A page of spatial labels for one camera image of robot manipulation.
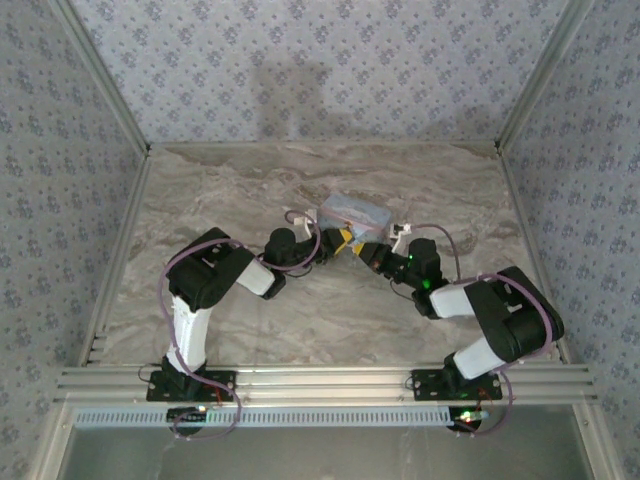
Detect pastel cartoon tin box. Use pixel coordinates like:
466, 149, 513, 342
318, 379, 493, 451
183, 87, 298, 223
318, 192, 394, 242

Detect black controller board with LED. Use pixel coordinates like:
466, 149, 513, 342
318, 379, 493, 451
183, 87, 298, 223
448, 407, 490, 435
167, 405, 210, 435

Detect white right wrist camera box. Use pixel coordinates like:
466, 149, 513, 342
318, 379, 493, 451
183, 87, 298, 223
388, 222, 413, 254

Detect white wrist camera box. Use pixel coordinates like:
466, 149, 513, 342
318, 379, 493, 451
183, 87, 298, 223
294, 209, 319, 237
388, 222, 413, 254

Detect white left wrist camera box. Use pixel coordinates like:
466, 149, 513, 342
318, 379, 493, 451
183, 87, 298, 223
294, 209, 319, 237

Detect thin black right gripper wire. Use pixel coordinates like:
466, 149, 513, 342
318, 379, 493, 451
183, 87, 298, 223
388, 278, 417, 303

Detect aluminium table side rail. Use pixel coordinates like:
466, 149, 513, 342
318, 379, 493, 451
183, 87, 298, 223
77, 152, 154, 369
497, 149, 574, 366

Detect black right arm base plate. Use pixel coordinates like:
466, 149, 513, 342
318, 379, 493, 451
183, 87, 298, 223
410, 368, 503, 401

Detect long aluminium mounting rail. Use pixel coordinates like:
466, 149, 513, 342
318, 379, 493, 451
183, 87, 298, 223
55, 364, 599, 404

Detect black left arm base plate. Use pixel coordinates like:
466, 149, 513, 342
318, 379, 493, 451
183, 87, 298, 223
146, 368, 237, 403

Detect grey slotted cable duct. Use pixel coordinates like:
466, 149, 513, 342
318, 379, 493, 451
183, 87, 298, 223
73, 405, 451, 430

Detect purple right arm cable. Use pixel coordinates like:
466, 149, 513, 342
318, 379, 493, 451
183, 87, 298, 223
412, 223, 564, 440

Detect aluminium frame post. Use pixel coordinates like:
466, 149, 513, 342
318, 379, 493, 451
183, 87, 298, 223
49, 0, 153, 156
496, 0, 600, 154

